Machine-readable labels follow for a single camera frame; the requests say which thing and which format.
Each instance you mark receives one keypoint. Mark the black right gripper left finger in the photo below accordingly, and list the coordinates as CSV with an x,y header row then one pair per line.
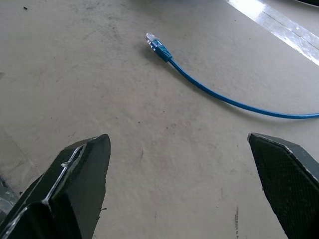
x,y
74,189

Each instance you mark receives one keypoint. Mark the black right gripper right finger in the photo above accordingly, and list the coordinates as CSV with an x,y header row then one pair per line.
x,y
291,189

